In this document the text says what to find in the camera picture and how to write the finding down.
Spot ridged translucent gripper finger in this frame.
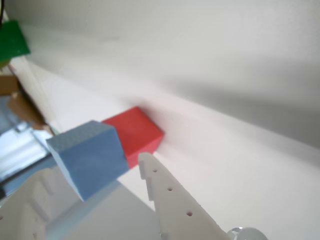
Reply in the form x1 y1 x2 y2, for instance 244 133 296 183
0 168 83 240

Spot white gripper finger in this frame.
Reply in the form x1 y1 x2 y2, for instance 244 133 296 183
138 152 230 240

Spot blue foam cube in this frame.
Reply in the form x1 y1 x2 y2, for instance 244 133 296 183
45 120 129 202

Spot red foam cube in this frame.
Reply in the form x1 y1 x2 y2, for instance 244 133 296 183
101 106 165 169

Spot brown cardboard piece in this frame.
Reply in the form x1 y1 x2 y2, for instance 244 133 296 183
0 74 50 131

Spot bright green panel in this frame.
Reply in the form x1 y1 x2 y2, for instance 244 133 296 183
0 20 31 63

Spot silver metal frame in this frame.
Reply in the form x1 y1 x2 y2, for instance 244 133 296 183
0 122 56 181

